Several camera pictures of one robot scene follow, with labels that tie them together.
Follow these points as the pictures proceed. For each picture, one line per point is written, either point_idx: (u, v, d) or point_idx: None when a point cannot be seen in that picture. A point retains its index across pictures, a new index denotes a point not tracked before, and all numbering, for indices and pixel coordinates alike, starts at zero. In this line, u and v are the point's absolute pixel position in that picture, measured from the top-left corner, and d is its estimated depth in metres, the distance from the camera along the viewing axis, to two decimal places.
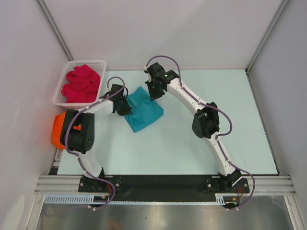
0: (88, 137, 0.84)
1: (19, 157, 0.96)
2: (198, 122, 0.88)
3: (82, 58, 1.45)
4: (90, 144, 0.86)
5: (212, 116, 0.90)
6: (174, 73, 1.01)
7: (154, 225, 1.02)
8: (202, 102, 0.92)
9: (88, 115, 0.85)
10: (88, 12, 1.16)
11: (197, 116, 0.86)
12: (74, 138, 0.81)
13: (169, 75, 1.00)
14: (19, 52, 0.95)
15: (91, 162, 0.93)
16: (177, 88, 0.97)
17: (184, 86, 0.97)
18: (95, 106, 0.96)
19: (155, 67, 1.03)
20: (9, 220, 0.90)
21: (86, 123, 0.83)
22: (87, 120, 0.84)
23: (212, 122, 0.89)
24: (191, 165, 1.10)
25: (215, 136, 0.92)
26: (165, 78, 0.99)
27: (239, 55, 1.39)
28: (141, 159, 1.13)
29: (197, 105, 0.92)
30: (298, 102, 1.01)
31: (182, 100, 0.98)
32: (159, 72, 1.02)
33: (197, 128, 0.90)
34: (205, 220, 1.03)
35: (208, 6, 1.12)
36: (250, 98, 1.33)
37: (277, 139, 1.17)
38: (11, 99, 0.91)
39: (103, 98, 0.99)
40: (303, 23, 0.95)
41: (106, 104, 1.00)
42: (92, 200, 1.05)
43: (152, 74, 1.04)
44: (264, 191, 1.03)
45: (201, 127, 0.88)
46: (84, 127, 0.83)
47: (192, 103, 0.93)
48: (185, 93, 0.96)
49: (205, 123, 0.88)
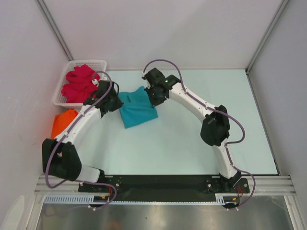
0: (74, 166, 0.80)
1: (19, 157, 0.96)
2: (207, 128, 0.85)
3: (82, 58, 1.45)
4: (76, 171, 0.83)
5: (222, 120, 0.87)
6: (175, 78, 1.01)
7: (154, 225, 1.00)
8: (209, 106, 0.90)
9: (67, 146, 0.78)
10: (88, 12, 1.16)
11: (207, 122, 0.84)
12: (56, 169, 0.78)
13: (170, 81, 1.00)
14: (19, 53, 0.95)
15: (85, 173, 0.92)
16: (181, 94, 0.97)
17: (187, 91, 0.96)
18: (77, 124, 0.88)
19: (153, 73, 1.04)
20: (8, 220, 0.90)
21: (66, 155, 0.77)
22: (67, 151, 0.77)
23: (223, 128, 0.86)
24: (191, 165, 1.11)
25: (224, 143, 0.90)
26: (166, 85, 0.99)
27: (239, 55, 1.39)
28: (141, 159, 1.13)
29: (205, 110, 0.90)
30: (297, 102, 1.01)
31: (187, 106, 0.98)
32: (157, 78, 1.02)
33: (207, 135, 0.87)
34: (205, 220, 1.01)
35: (208, 7, 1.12)
36: (250, 98, 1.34)
37: (277, 140, 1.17)
38: (11, 98, 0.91)
39: (86, 109, 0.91)
40: (302, 24, 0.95)
41: (91, 114, 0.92)
42: (92, 200, 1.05)
43: (151, 81, 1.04)
44: (264, 191, 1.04)
45: (211, 133, 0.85)
46: (65, 159, 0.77)
47: (199, 108, 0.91)
48: (189, 97, 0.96)
49: (216, 128, 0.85)
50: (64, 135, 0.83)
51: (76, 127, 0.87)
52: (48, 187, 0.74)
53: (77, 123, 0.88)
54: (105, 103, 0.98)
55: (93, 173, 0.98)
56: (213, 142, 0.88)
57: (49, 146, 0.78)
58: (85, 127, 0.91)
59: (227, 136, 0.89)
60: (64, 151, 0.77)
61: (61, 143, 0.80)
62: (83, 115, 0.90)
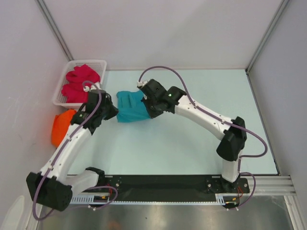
0: (63, 198, 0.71)
1: (19, 157, 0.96)
2: (229, 147, 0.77)
3: (82, 58, 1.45)
4: (67, 201, 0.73)
5: (240, 134, 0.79)
6: (180, 90, 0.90)
7: (154, 225, 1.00)
8: (226, 120, 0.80)
9: (52, 182, 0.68)
10: (88, 12, 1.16)
11: (228, 141, 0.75)
12: (44, 202, 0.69)
13: (174, 95, 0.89)
14: (19, 52, 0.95)
15: (83, 183, 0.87)
16: (190, 108, 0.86)
17: (197, 106, 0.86)
18: (63, 151, 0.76)
19: (152, 86, 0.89)
20: (9, 220, 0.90)
21: (52, 191, 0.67)
22: (53, 188, 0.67)
23: (242, 142, 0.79)
24: (191, 165, 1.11)
25: (240, 156, 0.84)
26: (170, 98, 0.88)
27: (239, 55, 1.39)
28: (141, 159, 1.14)
29: (221, 125, 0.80)
30: (298, 102, 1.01)
31: (198, 121, 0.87)
32: (158, 91, 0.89)
33: (227, 153, 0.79)
34: (205, 220, 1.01)
35: (208, 7, 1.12)
36: (250, 98, 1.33)
37: (277, 139, 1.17)
38: (11, 98, 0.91)
39: (73, 132, 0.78)
40: (302, 24, 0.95)
41: (79, 135, 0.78)
42: (92, 200, 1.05)
43: (150, 95, 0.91)
44: (264, 191, 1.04)
45: (232, 152, 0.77)
46: (52, 194, 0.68)
47: (215, 123, 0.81)
48: (200, 111, 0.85)
49: (236, 145, 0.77)
50: (48, 168, 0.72)
51: (62, 156, 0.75)
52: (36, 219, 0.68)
53: (63, 149, 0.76)
54: (95, 118, 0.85)
55: (90, 180, 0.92)
56: (234, 159, 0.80)
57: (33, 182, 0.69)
58: (75, 150, 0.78)
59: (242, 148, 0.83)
60: (49, 188, 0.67)
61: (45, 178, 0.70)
62: (69, 139, 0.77)
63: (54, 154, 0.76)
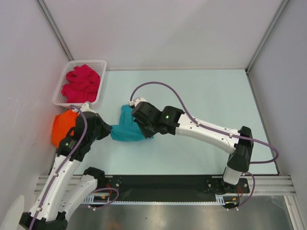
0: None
1: (19, 158, 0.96)
2: (243, 161, 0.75)
3: (82, 58, 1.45)
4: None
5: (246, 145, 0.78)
6: (176, 109, 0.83)
7: (154, 225, 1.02)
8: (234, 133, 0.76)
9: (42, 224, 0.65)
10: (88, 12, 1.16)
11: (241, 154, 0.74)
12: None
13: (171, 116, 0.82)
14: (19, 52, 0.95)
15: (79, 199, 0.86)
16: (192, 128, 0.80)
17: (199, 122, 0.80)
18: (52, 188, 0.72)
19: (145, 110, 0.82)
20: None
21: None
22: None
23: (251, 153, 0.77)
24: (191, 165, 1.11)
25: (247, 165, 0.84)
26: (169, 121, 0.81)
27: (239, 55, 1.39)
28: (141, 160, 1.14)
29: (230, 139, 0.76)
30: (298, 102, 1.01)
31: (201, 138, 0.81)
32: (151, 115, 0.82)
33: (239, 166, 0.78)
34: (205, 220, 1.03)
35: (208, 6, 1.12)
36: (250, 98, 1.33)
37: (277, 140, 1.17)
38: (12, 98, 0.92)
39: (59, 167, 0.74)
40: (302, 23, 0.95)
41: (66, 170, 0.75)
42: (92, 201, 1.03)
43: (145, 120, 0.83)
44: (263, 191, 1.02)
45: (247, 163, 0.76)
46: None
47: (222, 138, 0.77)
48: (204, 128, 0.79)
49: (248, 157, 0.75)
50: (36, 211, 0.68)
51: (49, 194, 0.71)
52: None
53: (51, 187, 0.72)
54: (82, 146, 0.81)
55: (87, 191, 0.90)
56: (247, 170, 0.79)
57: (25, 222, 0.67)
58: (64, 182, 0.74)
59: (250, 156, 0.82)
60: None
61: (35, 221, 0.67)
62: (56, 175, 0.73)
63: (41, 193, 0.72)
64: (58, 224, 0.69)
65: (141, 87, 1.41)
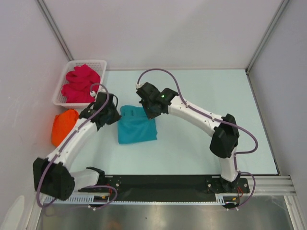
0: (66, 187, 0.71)
1: (19, 158, 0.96)
2: (220, 143, 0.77)
3: (82, 58, 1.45)
4: (70, 191, 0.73)
5: (231, 130, 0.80)
6: (172, 92, 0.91)
7: (154, 225, 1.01)
8: (216, 117, 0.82)
9: (59, 166, 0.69)
10: (88, 12, 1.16)
11: (217, 136, 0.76)
12: (48, 190, 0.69)
13: (167, 96, 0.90)
14: (19, 52, 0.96)
15: (82, 183, 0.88)
16: (182, 108, 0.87)
17: (188, 104, 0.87)
18: (71, 140, 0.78)
19: (147, 89, 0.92)
20: (9, 220, 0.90)
21: (56, 177, 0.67)
22: (57, 172, 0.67)
23: (233, 137, 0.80)
24: (191, 165, 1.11)
25: (233, 154, 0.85)
26: (163, 100, 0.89)
27: (239, 55, 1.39)
28: (141, 160, 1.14)
29: (211, 122, 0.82)
30: (298, 102, 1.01)
31: (190, 119, 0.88)
32: (151, 93, 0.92)
33: (218, 150, 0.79)
34: (205, 220, 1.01)
35: (208, 6, 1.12)
36: (250, 98, 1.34)
37: (277, 139, 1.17)
38: (12, 98, 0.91)
39: (81, 124, 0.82)
40: (302, 23, 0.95)
41: (87, 128, 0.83)
42: (92, 200, 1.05)
43: (146, 97, 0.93)
44: (264, 190, 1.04)
45: (224, 147, 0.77)
46: (56, 179, 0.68)
47: (205, 120, 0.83)
48: (192, 110, 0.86)
49: (226, 141, 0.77)
50: (55, 155, 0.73)
51: (69, 144, 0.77)
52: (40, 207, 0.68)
53: (70, 140, 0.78)
54: (101, 115, 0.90)
55: (90, 179, 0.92)
56: (227, 155, 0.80)
57: (40, 169, 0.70)
58: (81, 142, 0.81)
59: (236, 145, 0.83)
60: (54, 172, 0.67)
61: (51, 165, 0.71)
62: (77, 130, 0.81)
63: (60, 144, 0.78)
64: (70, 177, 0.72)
65: None
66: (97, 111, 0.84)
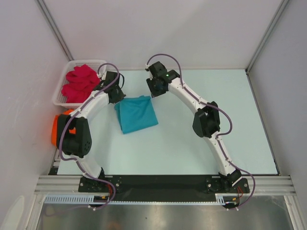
0: (86, 142, 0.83)
1: (19, 158, 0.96)
2: (199, 122, 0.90)
3: (82, 58, 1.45)
4: (88, 148, 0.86)
5: (213, 116, 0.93)
6: (175, 73, 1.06)
7: (154, 225, 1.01)
8: (202, 101, 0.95)
9: (81, 120, 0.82)
10: (88, 12, 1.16)
11: (197, 115, 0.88)
12: (69, 144, 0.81)
13: (171, 75, 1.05)
14: (19, 53, 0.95)
15: (88, 166, 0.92)
16: (178, 88, 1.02)
17: (184, 86, 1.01)
18: (89, 104, 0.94)
19: (157, 66, 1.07)
20: (9, 220, 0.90)
21: (80, 128, 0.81)
22: (81, 124, 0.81)
23: (213, 121, 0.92)
24: (190, 166, 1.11)
25: (215, 136, 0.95)
26: (166, 78, 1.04)
27: (239, 55, 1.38)
28: (140, 159, 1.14)
29: (197, 104, 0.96)
30: (298, 102, 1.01)
31: (183, 99, 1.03)
32: (160, 71, 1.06)
33: (198, 128, 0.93)
34: (205, 220, 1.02)
35: (209, 6, 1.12)
36: (250, 98, 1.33)
37: (277, 139, 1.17)
38: (11, 98, 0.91)
39: (97, 93, 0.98)
40: (302, 23, 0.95)
41: (101, 97, 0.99)
42: (92, 201, 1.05)
43: (154, 73, 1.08)
44: (264, 191, 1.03)
45: (202, 126, 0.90)
46: (78, 132, 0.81)
47: (193, 102, 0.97)
48: (185, 92, 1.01)
49: (205, 122, 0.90)
50: (77, 111, 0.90)
51: (89, 105, 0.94)
52: (62, 159, 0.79)
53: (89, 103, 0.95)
54: (112, 89, 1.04)
55: (94, 168, 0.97)
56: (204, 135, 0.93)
57: (63, 122, 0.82)
58: (96, 107, 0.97)
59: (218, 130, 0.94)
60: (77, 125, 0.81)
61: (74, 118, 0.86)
62: (94, 97, 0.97)
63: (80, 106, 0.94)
64: (88, 134, 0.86)
65: (141, 87, 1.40)
66: (108, 86, 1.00)
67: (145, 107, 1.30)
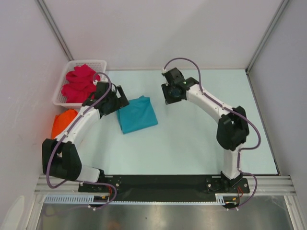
0: (74, 167, 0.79)
1: (19, 157, 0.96)
2: (224, 130, 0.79)
3: (82, 58, 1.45)
4: (77, 171, 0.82)
5: (240, 124, 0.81)
6: (194, 80, 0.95)
7: (154, 225, 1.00)
8: (226, 107, 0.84)
9: (67, 146, 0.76)
10: (88, 12, 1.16)
11: (222, 122, 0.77)
12: (57, 170, 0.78)
13: (189, 83, 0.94)
14: (19, 53, 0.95)
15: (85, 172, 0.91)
16: (198, 95, 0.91)
17: (205, 92, 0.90)
18: (76, 124, 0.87)
19: (173, 74, 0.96)
20: (9, 220, 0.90)
21: (66, 155, 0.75)
22: (67, 151, 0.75)
23: (241, 132, 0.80)
24: (191, 166, 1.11)
25: (238, 149, 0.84)
26: (184, 86, 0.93)
27: (239, 55, 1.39)
28: (141, 159, 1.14)
29: (221, 110, 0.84)
30: (298, 102, 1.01)
31: (205, 107, 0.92)
32: (177, 79, 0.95)
33: (223, 138, 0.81)
34: (205, 220, 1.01)
35: (209, 6, 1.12)
36: (250, 98, 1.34)
37: (277, 140, 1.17)
38: (11, 98, 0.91)
39: (85, 110, 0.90)
40: (302, 24, 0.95)
41: (91, 114, 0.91)
42: (92, 200, 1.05)
43: (170, 80, 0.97)
44: (263, 191, 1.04)
45: (228, 136, 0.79)
46: (65, 159, 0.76)
47: (216, 108, 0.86)
48: (206, 98, 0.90)
49: (231, 131, 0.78)
50: (64, 134, 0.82)
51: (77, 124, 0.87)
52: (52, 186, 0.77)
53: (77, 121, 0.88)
54: (103, 103, 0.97)
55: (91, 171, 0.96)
56: (231, 145, 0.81)
57: (49, 148, 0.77)
58: (85, 125, 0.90)
59: (243, 142, 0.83)
60: (64, 152, 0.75)
61: (61, 143, 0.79)
62: (82, 115, 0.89)
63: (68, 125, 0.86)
64: (77, 157, 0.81)
65: (141, 87, 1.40)
66: (98, 99, 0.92)
67: (145, 108, 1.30)
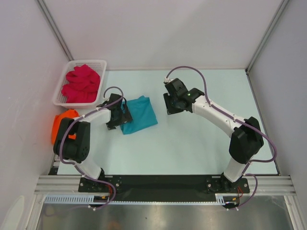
0: (83, 147, 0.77)
1: (19, 157, 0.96)
2: (239, 144, 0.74)
3: (82, 58, 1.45)
4: (85, 154, 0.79)
5: (253, 135, 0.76)
6: (199, 91, 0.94)
7: (154, 225, 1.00)
8: (238, 119, 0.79)
9: (84, 123, 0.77)
10: (88, 12, 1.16)
11: (237, 136, 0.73)
12: (68, 148, 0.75)
13: (194, 95, 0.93)
14: (19, 53, 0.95)
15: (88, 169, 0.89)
16: (205, 107, 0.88)
17: (212, 104, 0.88)
18: (93, 114, 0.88)
19: (175, 85, 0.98)
20: (9, 220, 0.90)
21: (81, 132, 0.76)
22: (83, 129, 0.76)
23: (254, 143, 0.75)
24: (191, 166, 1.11)
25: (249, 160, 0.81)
26: (189, 97, 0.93)
27: (239, 55, 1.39)
28: (141, 159, 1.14)
29: (233, 122, 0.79)
30: (298, 102, 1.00)
31: (212, 119, 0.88)
32: (180, 90, 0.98)
33: (236, 151, 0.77)
34: (205, 220, 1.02)
35: (209, 6, 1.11)
36: (250, 98, 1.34)
37: (277, 140, 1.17)
38: (11, 98, 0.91)
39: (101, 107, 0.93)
40: (302, 23, 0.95)
41: (104, 112, 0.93)
42: (92, 201, 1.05)
43: (173, 92, 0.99)
44: (263, 190, 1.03)
45: (242, 150, 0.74)
46: (79, 136, 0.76)
47: (227, 120, 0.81)
48: (214, 110, 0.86)
49: (246, 143, 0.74)
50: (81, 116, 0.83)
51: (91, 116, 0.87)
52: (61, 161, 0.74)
53: (92, 113, 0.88)
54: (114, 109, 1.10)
55: (94, 168, 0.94)
56: (245, 161, 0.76)
57: (66, 124, 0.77)
58: (96, 121, 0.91)
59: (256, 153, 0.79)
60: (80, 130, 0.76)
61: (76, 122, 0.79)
62: (98, 110, 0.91)
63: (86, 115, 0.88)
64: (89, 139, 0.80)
65: (141, 87, 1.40)
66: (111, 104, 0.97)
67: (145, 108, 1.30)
